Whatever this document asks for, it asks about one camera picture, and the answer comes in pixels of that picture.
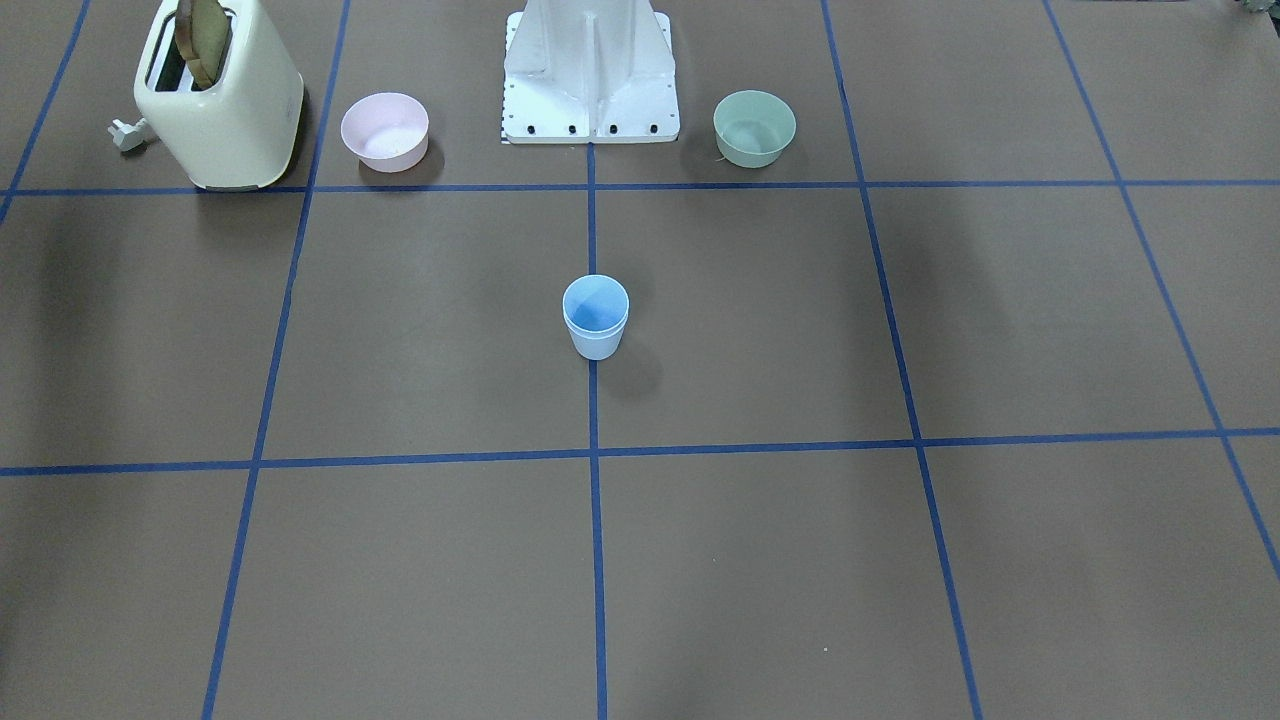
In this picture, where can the blue cup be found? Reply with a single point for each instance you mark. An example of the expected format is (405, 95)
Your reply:
(595, 345)
(595, 305)

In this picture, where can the green bowl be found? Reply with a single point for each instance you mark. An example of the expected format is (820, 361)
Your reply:
(753, 128)

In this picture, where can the pink bowl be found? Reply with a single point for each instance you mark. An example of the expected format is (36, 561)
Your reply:
(388, 132)

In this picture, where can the cream toaster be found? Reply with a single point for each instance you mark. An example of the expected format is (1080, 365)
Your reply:
(238, 134)

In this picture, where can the bread slice in toaster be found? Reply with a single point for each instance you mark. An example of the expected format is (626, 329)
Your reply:
(202, 36)

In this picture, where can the white toaster plug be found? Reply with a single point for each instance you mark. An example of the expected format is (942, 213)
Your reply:
(127, 137)

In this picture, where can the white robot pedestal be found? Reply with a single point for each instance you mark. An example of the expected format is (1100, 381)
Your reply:
(589, 72)

